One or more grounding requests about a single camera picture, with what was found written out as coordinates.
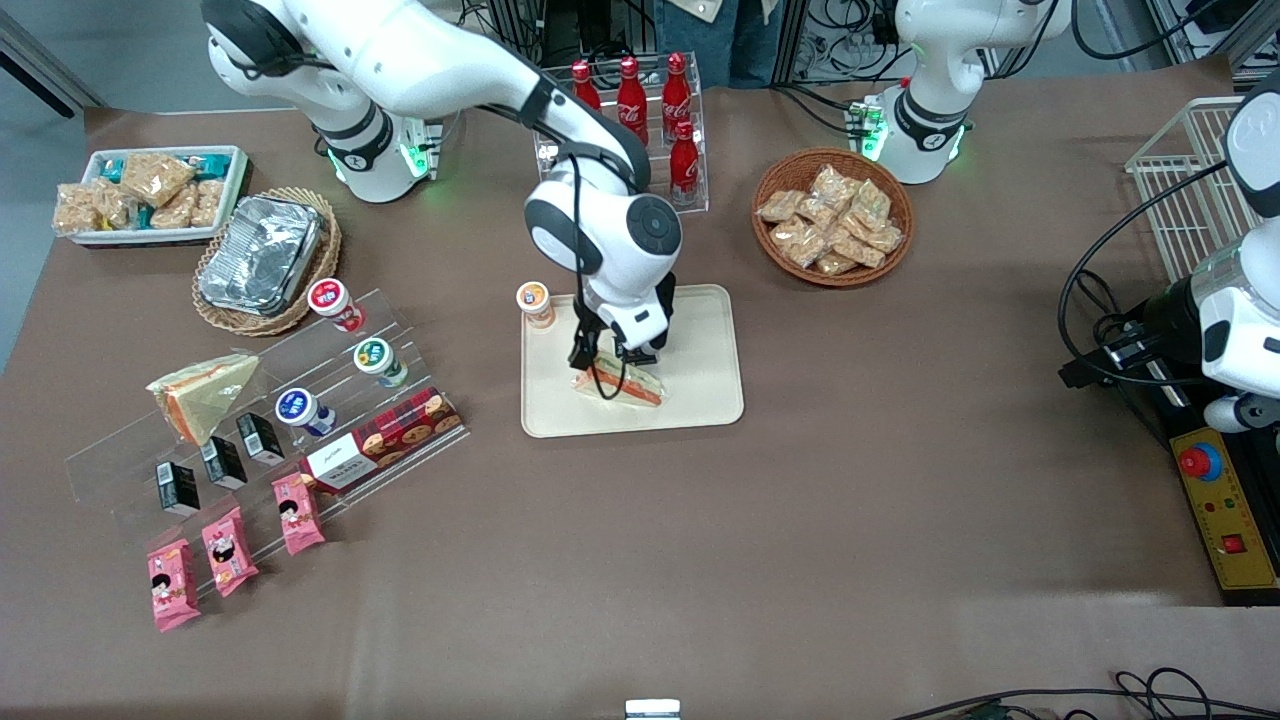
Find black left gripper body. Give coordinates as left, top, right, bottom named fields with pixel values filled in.
left=1138, top=278, right=1213, bottom=369

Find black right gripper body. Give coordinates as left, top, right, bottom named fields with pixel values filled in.
left=574, top=272, right=678, bottom=353

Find triangle sandwich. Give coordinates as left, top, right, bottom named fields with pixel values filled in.
left=145, top=353, right=262, bottom=447
left=571, top=350, right=667, bottom=409

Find beige plastic tray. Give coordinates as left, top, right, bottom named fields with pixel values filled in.
left=521, top=285, right=746, bottom=439

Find orange lid yogurt cup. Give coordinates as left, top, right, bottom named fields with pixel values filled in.
left=516, top=282, right=557, bottom=331

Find clear acrylic bottle rack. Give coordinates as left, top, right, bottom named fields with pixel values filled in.
left=527, top=62, right=710, bottom=231

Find clear acrylic stepped stand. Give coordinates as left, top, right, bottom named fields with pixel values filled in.
left=64, top=289, right=472, bottom=561

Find round brown wicker basket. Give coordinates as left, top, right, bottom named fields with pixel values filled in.
left=752, top=148, right=915, bottom=289

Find yellow emergency stop box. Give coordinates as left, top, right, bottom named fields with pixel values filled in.
left=1169, top=425, right=1280, bottom=607

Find green lid yogurt cup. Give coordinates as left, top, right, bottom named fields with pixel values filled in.
left=353, top=338, right=410, bottom=390

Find red tartan cookie box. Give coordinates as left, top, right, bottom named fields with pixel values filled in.
left=299, top=388, right=465, bottom=497

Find red lid yogurt cup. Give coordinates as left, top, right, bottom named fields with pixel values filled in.
left=307, top=279, right=367, bottom=334

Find oval light wicker basket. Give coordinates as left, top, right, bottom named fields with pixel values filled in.
left=191, top=187, right=343, bottom=337

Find person in blue jeans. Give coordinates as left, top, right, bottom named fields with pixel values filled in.
left=655, top=0, right=784, bottom=91

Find blue lid yogurt cup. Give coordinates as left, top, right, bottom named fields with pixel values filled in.
left=275, top=388, right=338, bottom=438

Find metal equipment rack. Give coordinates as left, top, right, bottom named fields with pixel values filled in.
left=485, top=0, right=813, bottom=89

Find pink snack packet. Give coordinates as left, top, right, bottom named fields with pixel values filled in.
left=271, top=472, right=328, bottom=558
left=201, top=506, right=261, bottom=599
left=147, top=538, right=203, bottom=634

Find small black carton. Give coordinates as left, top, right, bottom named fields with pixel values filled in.
left=236, top=412, right=288, bottom=468
left=201, top=436, right=249, bottom=492
left=156, top=460, right=202, bottom=518

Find stacked foil containers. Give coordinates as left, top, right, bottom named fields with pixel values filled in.
left=198, top=196, right=324, bottom=318

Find white rectangular plastic bin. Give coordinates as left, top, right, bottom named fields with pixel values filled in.
left=55, top=146, right=251, bottom=248

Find large bagged rice cracker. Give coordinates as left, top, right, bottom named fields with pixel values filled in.
left=120, top=151, right=197, bottom=209

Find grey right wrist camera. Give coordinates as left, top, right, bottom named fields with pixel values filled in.
left=604, top=303, right=670, bottom=352

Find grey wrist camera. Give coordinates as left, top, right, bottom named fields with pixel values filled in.
left=1203, top=393, right=1280, bottom=433
left=604, top=303, right=670, bottom=352

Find black looping arm cable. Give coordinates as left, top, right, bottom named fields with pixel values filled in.
left=1057, top=160, right=1233, bottom=396

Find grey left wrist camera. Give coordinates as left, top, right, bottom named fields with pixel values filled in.
left=1203, top=393, right=1280, bottom=433

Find white wire basket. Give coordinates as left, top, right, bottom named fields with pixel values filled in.
left=1124, top=96, right=1263, bottom=287

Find black floor cables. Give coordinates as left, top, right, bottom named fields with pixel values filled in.
left=890, top=668, right=1280, bottom=720

